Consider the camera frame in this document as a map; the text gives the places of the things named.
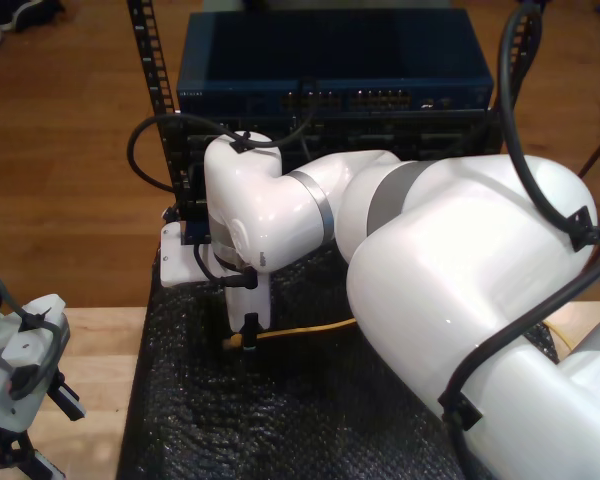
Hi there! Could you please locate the yellow network cable clear plug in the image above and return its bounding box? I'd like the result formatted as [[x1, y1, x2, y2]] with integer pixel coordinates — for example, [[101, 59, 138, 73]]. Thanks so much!
[[222, 318, 576, 361]]

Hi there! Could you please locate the black bubble wrap mat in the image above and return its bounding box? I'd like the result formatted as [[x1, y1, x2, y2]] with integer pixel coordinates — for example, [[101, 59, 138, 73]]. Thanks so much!
[[117, 244, 561, 480]]

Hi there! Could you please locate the black Dell rack server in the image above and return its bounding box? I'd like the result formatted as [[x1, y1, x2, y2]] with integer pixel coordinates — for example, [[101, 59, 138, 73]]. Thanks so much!
[[179, 112, 506, 161]]

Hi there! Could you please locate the dark sneaker white sole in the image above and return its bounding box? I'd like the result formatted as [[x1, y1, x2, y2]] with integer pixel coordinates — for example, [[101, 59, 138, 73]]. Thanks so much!
[[0, 0, 66, 32]]

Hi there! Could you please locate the brown wooden chair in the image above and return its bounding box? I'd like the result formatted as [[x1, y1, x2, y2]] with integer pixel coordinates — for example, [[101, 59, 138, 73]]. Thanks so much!
[[577, 119, 600, 211]]

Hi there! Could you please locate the black perforated rack frame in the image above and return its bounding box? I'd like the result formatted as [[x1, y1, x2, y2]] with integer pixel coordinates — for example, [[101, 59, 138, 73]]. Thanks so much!
[[126, 0, 549, 221]]

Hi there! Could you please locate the blue Netgear network switch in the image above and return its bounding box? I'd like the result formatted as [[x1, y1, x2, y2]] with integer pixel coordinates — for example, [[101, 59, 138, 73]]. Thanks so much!
[[175, 8, 496, 117]]

